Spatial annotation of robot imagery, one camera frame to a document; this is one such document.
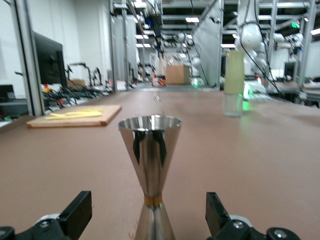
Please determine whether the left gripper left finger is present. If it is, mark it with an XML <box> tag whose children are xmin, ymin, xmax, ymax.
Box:
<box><xmin>0</xmin><ymin>190</ymin><xmax>93</xmax><ymax>240</ymax></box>

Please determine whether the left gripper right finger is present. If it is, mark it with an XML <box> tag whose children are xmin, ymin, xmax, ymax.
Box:
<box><xmin>205</xmin><ymin>191</ymin><xmax>305</xmax><ymax>240</ymax></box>

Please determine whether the steel double-cone jigger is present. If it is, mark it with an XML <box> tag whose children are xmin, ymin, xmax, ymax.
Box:
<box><xmin>117</xmin><ymin>114</ymin><xmax>183</xmax><ymax>240</ymax></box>

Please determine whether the yellow plastic knife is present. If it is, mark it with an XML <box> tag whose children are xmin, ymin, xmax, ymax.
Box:
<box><xmin>44</xmin><ymin>111</ymin><xmax>103</xmax><ymax>120</ymax></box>

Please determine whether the wooden cutting board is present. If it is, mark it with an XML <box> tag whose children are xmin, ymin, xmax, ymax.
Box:
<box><xmin>26</xmin><ymin>104</ymin><xmax>123</xmax><ymax>129</ymax></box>

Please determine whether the yellow plastic fork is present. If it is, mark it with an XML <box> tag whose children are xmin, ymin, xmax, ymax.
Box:
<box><xmin>49</xmin><ymin>108</ymin><xmax>103</xmax><ymax>116</ymax></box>

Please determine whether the green sleeved glass bottle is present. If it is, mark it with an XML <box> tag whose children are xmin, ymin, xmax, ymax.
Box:
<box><xmin>222</xmin><ymin>49</ymin><xmax>245</xmax><ymax>118</ymax></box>

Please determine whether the brown cardboard box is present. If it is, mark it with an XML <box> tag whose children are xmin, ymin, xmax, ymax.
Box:
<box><xmin>165</xmin><ymin>64</ymin><xmax>191</xmax><ymax>85</ymax></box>

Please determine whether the black monitor screen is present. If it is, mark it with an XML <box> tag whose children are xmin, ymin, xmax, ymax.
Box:
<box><xmin>32</xmin><ymin>30</ymin><xmax>68</xmax><ymax>88</ymax></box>

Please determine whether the grey slanted panel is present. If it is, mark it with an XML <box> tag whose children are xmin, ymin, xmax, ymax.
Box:
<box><xmin>192</xmin><ymin>9</ymin><xmax>225</xmax><ymax>87</ymax></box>

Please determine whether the grey aluminium frame post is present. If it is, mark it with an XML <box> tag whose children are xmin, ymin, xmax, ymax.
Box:
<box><xmin>12</xmin><ymin>0</ymin><xmax>46</xmax><ymax>117</ymax></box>

